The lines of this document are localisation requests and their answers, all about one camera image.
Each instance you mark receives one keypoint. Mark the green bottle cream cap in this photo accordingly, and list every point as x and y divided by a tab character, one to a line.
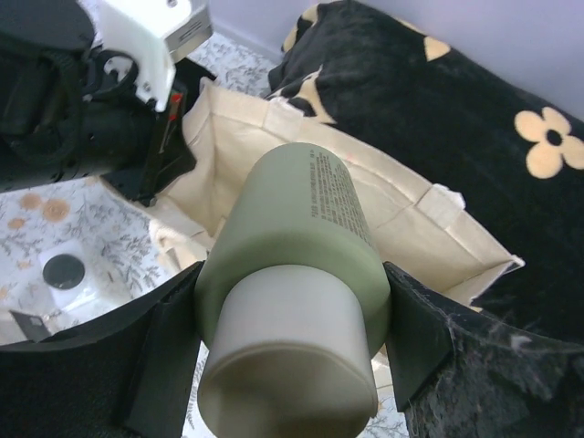
292	304

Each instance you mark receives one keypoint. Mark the floral table cloth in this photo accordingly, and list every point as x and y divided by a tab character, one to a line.
38	219

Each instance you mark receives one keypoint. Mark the black floral plush pillow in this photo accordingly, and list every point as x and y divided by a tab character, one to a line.
516	159

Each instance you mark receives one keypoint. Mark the beige canvas tote bag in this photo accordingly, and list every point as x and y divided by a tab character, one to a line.
421	227

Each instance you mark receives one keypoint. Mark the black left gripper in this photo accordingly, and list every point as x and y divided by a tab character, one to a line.
138	151

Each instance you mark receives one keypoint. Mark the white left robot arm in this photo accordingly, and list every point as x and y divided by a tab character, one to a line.
79	102

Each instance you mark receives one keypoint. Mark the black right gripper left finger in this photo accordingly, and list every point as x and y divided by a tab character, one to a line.
127	373

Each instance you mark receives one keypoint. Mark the white bottle black cap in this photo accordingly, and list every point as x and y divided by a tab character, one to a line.
71	285

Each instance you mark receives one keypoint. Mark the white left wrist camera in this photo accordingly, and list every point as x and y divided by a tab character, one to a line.
139	43

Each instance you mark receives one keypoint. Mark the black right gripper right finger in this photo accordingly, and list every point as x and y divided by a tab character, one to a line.
459	373

